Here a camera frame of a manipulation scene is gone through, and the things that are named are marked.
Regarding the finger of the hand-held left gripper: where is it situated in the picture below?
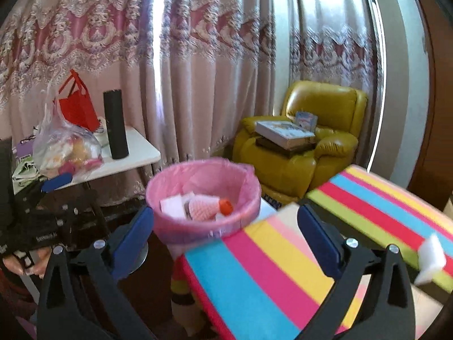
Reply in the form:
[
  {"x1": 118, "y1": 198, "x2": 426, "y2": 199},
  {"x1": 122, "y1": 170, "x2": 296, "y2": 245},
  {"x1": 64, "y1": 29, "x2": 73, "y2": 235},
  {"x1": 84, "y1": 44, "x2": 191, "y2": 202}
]
[
  {"x1": 16, "y1": 173, "x2": 73, "y2": 199},
  {"x1": 37, "y1": 189, "x2": 99, "y2": 225}
]

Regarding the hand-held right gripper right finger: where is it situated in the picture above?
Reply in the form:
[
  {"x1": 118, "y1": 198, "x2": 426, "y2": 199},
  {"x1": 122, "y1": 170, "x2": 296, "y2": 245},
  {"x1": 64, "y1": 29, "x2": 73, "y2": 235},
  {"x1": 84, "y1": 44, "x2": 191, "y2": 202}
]
[{"x1": 294, "y1": 205, "x2": 416, "y2": 340}]

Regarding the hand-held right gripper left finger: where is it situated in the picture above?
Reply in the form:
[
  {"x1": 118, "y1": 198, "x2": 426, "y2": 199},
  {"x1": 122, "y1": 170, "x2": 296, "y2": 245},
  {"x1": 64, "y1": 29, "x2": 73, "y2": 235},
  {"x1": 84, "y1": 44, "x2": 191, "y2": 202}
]
[{"x1": 37, "y1": 205, "x2": 167, "y2": 340}]

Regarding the pink foam fruit net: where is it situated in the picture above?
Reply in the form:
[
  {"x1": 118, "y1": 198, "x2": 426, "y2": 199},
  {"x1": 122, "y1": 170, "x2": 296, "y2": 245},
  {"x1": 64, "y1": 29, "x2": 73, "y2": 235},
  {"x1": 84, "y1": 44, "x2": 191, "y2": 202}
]
[{"x1": 187, "y1": 195, "x2": 222, "y2": 220}]

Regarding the pink-lined trash bin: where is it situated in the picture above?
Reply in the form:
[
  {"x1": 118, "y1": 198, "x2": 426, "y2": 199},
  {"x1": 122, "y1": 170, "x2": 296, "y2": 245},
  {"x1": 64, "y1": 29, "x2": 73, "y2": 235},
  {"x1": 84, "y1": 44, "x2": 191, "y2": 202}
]
[{"x1": 145, "y1": 159, "x2": 262, "y2": 248}]

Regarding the person's left forearm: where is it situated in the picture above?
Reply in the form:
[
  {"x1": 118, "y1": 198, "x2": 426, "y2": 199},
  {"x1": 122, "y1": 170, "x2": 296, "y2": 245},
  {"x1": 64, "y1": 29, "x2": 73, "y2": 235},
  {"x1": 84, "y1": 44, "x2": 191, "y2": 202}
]
[{"x1": 0, "y1": 265, "x2": 38, "y2": 312}]

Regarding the person's left hand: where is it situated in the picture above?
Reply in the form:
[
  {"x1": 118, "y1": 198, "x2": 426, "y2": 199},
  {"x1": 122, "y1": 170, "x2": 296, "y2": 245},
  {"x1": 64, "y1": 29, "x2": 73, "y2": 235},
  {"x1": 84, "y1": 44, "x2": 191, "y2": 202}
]
[{"x1": 2, "y1": 248, "x2": 54, "y2": 277}]

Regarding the clear plastic bag of toys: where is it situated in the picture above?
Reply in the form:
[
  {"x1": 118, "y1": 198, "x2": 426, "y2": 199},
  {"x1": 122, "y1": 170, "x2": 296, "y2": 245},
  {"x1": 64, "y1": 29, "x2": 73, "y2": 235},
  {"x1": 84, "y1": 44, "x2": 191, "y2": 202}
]
[{"x1": 33, "y1": 85, "x2": 104, "y2": 179}]

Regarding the purple paper card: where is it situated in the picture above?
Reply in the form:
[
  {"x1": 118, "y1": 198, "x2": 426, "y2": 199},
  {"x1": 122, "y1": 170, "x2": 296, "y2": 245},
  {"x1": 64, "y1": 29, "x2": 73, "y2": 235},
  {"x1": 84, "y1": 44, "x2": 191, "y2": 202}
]
[{"x1": 12, "y1": 141, "x2": 36, "y2": 165}]

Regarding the rainbow striped tablecloth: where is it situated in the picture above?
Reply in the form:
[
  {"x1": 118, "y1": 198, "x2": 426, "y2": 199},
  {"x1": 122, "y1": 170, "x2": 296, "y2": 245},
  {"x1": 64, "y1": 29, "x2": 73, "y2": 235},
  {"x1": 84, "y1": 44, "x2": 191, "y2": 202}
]
[{"x1": 170, "y1": 165, "x2": 453, "y2": 340}]

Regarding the yellow leather armchair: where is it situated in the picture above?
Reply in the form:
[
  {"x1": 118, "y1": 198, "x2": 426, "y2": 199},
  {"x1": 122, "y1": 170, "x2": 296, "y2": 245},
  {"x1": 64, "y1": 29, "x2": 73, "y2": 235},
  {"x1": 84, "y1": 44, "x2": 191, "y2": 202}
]
[{"x1": 232, "y1": 81, "x2": 369, "y2": 206}]

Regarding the red gift bag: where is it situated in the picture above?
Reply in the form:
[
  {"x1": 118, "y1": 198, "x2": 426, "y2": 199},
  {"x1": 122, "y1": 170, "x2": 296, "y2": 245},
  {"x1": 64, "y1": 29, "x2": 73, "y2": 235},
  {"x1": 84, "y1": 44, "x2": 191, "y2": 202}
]
[{"x1": 57, "y1": 70, "x2": 101, "y2": 132}]

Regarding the black cylinder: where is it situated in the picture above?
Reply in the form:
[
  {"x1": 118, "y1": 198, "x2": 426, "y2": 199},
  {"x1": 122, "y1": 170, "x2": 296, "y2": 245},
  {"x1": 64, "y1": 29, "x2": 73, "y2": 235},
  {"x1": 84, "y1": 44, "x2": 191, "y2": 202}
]
[{"x1": 102, "y1": 90, "x2": 130, "y2": 160}]

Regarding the white side table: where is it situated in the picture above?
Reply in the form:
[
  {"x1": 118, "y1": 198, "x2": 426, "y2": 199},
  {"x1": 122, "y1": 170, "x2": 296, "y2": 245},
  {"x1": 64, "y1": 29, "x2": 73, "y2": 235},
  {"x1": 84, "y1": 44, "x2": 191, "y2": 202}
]
[{"x1": 12, "y1": 125, "x2": 161, "y2": 195}]

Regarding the large flat printed box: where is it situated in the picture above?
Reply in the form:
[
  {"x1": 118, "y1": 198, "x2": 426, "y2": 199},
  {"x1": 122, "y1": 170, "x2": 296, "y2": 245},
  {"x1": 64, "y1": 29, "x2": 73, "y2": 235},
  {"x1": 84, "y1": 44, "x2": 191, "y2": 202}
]
[{"x1": 255, "y1": 120, "x2": 316, "y2": 149}]

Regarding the crumpled white tissue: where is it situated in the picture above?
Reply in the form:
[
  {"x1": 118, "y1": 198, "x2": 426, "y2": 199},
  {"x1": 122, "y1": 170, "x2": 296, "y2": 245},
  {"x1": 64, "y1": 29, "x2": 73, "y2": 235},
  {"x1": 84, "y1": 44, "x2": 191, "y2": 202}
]
[{"x1": 414, "y1": 234, "x2": 447, "y2": 286}]

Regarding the small blue printed box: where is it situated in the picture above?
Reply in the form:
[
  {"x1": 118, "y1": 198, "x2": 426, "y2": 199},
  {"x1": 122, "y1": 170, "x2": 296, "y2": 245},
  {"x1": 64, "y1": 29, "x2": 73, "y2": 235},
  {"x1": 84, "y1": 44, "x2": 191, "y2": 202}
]
[{"x1": 294, "y1": 111, "x2": 318, "y2": 129}]

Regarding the wide pink lace curtain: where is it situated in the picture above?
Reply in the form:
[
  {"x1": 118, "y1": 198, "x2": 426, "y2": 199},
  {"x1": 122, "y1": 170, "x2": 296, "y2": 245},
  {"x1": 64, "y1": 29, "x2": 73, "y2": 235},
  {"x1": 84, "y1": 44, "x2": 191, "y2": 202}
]
[{"x1": 0, "y1": 0, "x2": 280, "y2": 206}]

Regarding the brown wooden wardrobe panel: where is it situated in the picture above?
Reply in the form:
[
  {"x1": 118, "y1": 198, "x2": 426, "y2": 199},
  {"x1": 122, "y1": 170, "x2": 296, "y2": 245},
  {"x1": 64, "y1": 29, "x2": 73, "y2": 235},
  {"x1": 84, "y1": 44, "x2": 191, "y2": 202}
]
[{"x1": 407, "y1": 0, "x2": 453, "y2": 211}]

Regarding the narrow pink lace curtain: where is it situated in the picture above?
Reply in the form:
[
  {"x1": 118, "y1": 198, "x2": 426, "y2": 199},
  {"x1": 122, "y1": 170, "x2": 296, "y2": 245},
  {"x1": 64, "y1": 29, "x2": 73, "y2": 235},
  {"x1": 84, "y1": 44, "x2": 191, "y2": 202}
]
[{"x1": 279, "y1": 0, "x2": 388, "y2": 171}]

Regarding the clear round pedestal base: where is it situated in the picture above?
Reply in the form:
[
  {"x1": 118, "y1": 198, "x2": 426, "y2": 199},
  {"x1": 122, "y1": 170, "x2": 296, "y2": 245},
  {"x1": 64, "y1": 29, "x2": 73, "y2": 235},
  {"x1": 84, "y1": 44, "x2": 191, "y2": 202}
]
[{"x1": 129, "y1": 243, "x2": 149, "y2": 275}]

